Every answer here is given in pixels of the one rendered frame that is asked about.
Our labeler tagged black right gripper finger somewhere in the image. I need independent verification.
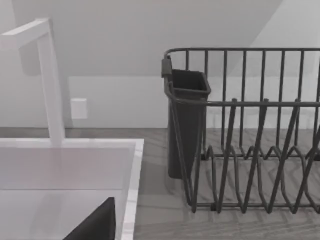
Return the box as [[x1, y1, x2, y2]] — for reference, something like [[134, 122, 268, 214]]
[[62, 196, 117, 240]]

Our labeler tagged white sink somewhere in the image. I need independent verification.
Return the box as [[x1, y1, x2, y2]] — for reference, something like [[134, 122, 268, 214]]
[[0, 138, 145, 240]]

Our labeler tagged dark grey cutlery holder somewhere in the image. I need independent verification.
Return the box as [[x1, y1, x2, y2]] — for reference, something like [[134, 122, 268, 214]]
[[166, 68, 212, 180]]

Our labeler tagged tall white tap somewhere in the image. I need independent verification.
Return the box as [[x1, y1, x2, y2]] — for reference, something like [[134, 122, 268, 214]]
[[0, 17, 66, 147]]

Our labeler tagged white wall socket plate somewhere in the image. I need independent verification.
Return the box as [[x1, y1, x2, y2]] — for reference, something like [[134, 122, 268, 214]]
[[70, 98, 88, 120]]

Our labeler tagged dark grey wire dish rack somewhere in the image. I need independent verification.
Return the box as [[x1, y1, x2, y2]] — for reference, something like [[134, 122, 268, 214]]
[[159, 47, 320, 215]]

